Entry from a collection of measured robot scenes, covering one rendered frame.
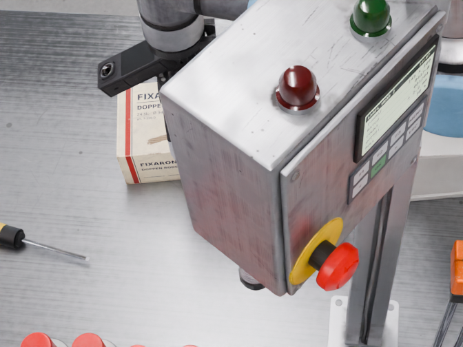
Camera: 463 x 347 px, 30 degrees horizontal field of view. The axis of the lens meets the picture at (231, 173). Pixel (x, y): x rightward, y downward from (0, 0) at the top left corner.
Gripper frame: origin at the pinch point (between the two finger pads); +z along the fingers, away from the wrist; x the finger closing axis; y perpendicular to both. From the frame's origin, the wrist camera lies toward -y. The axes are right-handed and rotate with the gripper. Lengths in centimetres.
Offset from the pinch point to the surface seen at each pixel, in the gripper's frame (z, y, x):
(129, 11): 89, -21, 102
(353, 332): -0.1, 21.2, -32.9
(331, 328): 4.7, 19.1, -30.4
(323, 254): -45, 15, -44
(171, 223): 5.4, -1.4, -13.1
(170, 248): 5.4, -1.6, -16.9
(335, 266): -46, 15, -45
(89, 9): 89, -33, 104
